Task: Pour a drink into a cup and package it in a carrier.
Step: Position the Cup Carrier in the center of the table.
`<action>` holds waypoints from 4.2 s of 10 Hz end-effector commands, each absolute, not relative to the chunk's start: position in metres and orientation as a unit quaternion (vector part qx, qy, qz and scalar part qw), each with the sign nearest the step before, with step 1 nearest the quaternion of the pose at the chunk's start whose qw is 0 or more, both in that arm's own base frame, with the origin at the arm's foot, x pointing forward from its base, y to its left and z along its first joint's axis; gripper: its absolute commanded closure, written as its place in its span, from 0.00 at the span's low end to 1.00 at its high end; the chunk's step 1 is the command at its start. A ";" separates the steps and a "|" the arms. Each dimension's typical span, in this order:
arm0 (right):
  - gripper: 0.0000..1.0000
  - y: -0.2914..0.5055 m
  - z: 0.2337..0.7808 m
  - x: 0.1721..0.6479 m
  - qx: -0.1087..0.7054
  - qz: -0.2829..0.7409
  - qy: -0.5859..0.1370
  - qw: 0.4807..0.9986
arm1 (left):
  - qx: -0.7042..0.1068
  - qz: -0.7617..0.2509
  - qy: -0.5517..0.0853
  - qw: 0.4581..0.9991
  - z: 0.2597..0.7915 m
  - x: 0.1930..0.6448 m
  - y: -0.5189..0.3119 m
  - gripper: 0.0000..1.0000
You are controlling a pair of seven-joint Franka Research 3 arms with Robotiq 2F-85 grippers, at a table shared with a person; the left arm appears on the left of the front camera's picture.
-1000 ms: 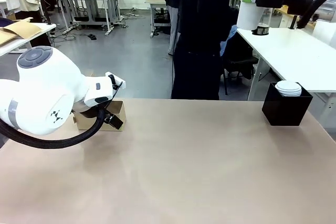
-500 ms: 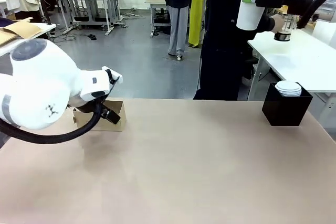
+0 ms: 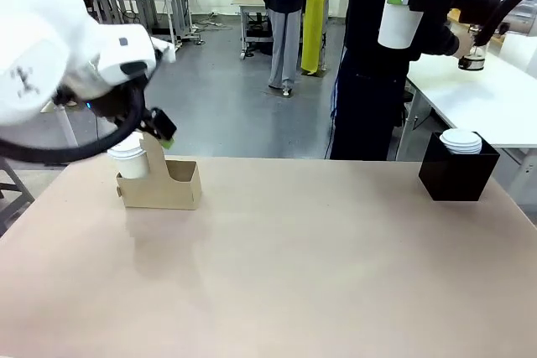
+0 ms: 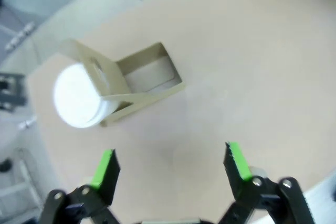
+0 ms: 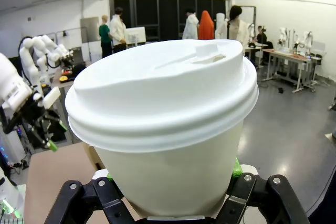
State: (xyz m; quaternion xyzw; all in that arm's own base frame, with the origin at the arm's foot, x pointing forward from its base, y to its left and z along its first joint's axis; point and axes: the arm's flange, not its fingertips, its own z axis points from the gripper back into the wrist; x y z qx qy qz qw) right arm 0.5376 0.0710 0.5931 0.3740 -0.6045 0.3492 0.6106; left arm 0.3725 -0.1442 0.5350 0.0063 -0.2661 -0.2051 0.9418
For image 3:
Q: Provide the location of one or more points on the large white side table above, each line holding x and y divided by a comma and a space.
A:
474, 98

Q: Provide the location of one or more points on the white paper cup with lid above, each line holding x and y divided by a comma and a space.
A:
128, 161

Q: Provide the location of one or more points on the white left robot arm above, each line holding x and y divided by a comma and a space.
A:
50, 39

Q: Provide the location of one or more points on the white upright panel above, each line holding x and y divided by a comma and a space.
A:
520, 50

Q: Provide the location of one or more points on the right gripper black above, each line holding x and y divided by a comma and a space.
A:
482, 1

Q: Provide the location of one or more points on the small grey background table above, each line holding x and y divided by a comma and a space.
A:
251, 18

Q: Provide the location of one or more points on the person in plaid shirt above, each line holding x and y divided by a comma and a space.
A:
285, 18

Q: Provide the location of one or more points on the person in black sweatshirt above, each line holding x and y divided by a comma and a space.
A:
369, 81

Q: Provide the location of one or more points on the person's right forearm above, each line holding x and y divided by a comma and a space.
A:
438, 41

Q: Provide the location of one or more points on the person's right hand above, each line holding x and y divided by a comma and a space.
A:
465, 45

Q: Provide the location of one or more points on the yellow apron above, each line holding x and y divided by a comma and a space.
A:
315, 18

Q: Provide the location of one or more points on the tall white paper cup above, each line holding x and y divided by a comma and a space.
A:
403, 1

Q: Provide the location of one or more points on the black square box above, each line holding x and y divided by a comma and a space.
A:
457, 173

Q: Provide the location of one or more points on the brown cardboard cup carrier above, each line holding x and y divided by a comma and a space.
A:
168, 190

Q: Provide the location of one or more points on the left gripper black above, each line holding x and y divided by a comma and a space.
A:
113, 106

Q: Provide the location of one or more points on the stack of white lids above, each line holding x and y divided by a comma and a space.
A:
460, 142

